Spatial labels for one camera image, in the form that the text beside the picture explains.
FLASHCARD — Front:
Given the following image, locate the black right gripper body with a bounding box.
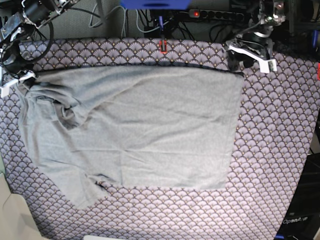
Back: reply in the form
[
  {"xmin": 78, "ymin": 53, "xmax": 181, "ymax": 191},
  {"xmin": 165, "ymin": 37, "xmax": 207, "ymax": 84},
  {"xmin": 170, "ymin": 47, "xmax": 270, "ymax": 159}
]
[{"xmin": 2, "ymin": 49, "xmax": 33, "ymax": 86}]

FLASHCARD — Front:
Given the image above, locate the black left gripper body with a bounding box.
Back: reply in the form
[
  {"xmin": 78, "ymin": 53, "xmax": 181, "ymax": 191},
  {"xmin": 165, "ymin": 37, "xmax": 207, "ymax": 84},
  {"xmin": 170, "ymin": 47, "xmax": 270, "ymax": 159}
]
[{"xmin": 226, "ymin": 32, "xmax": 275, "ymax": 72}]

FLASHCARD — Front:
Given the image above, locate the light grey T-shirt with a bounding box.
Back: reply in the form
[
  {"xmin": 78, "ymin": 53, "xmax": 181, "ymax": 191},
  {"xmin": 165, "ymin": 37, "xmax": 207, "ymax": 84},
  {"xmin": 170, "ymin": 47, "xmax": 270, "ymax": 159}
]
[{"xmin": 15, "ymin": 65, "xmax": 245, "ymax": 209}]

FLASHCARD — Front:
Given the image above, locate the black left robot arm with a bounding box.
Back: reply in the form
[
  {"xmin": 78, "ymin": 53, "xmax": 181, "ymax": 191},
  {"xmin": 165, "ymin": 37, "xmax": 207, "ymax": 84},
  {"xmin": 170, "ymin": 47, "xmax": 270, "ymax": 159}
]
[{"xmin": 225, "ymin": 0, "xmax": 286, "ymax": 74}]

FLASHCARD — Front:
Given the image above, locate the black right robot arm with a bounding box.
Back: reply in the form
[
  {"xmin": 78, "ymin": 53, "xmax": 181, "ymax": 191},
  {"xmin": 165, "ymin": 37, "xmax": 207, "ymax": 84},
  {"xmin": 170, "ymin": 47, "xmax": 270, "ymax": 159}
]
[{"xmin": 0, "ymin": 0, "xmax": 78, "ymax": 98}]

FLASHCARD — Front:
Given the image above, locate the blue right clamp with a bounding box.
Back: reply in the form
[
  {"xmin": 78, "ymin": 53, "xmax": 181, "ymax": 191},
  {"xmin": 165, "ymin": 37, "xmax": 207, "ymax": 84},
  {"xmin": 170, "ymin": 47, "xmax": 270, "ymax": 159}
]
[{"xmin": 311, "ymin": 30, "xmax": 319, "ymax": 49}]

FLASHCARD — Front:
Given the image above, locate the red edge clamp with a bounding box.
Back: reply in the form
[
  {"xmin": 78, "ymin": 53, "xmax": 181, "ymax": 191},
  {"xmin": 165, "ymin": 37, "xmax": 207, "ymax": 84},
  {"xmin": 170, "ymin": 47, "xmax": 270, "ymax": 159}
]
[{"xmin": 317, "ymin": 63, "xmax": 320, "ymax": 80}]

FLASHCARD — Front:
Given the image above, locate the black power strip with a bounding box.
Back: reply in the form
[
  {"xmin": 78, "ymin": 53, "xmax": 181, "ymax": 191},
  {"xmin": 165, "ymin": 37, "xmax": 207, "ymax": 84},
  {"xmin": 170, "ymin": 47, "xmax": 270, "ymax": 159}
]
[{"xmin": 188, "ymin": 9, "xmax": 245, "ymax": 22}]

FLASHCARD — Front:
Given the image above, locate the patterned purple tablecloth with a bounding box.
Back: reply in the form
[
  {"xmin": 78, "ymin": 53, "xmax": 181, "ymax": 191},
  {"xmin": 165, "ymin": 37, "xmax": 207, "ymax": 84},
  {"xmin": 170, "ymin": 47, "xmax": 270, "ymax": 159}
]
[{"xmin": 0, "ymin": 38, "xmax": 320, "ymax": 240}]

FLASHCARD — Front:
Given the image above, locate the red table clamp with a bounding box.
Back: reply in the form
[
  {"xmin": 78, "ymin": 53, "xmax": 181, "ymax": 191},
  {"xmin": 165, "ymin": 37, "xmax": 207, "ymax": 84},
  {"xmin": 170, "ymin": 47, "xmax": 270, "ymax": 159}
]
[{"xmin": 159, "ymin": 39, "xmax": 168, "ymax": 54}]

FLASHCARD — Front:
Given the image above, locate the white foam board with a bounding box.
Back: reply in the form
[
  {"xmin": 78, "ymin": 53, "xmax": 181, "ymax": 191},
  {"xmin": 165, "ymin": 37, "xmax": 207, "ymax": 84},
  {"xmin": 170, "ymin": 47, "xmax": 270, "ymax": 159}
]
[{"xmin": 0, "ymin": 173, "xmax": 43, "ymax": 240}]

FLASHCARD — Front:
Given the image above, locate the black OpenArm box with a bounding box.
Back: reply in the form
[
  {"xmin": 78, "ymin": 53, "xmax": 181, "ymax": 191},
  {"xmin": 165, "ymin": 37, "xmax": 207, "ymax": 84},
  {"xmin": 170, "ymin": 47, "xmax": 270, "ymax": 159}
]
[{"xmin": 274, "ymin": 153, "xmax": 320, "ymax": 240}]

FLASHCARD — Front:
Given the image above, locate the white camera bracket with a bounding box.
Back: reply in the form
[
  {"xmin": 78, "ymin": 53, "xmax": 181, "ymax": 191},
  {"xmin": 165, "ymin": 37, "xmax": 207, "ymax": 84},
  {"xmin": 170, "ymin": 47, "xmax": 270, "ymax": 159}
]
[
  {"xmin": 0, "ymin": 71, "xmax": 36, "ymax": 99},
  {"xmin": 226, "ymin": 40, "xmax": 277, "ymax": 74}
]

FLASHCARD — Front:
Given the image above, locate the blue clamp handle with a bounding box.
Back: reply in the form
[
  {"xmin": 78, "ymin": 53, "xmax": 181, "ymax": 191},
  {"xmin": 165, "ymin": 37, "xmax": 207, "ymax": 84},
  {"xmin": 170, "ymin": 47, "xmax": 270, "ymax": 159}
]
[{"xmin": 158, "ymin": 15, "xmax": 164, "ymax": 33}]

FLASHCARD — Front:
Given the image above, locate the white cable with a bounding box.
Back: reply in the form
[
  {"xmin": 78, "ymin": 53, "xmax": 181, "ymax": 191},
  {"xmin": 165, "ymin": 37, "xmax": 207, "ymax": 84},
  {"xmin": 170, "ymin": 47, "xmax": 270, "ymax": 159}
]
[{"xmin": 88, "ymin": 0, "xmax": 127, "ymax": 37}]

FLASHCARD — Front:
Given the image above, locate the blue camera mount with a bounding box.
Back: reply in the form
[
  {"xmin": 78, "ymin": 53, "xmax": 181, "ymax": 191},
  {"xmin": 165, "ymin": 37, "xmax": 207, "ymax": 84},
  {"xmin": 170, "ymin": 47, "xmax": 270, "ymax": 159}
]
[{"xmin": 121, "ymin": 0, "xmax": 191, "ymax": 10}]

